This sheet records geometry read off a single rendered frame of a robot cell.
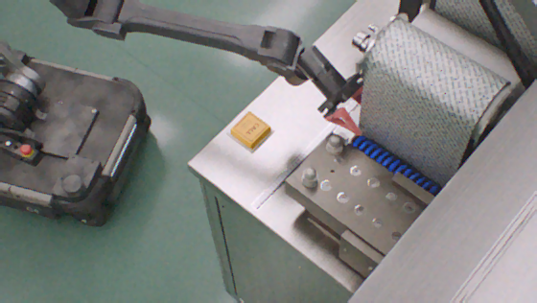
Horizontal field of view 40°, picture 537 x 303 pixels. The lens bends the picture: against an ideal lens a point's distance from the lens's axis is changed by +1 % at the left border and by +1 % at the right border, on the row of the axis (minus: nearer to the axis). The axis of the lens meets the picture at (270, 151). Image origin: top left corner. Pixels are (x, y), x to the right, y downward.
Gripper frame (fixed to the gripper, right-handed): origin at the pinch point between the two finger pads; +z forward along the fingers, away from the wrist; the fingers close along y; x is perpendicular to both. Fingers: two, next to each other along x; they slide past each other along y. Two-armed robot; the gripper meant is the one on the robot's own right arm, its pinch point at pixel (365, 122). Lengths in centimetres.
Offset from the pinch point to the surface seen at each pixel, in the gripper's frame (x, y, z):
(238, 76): -138, -46, -24
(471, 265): 70, 40, 4
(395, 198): 3.5, 8.6, 14.7
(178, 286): -115, 33, 15
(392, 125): 7.9, 0.2, 2.8
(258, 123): -25.1, 7.9, -13.8
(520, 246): 52, 24, 17
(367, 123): 0.8, 0.2, 0.2
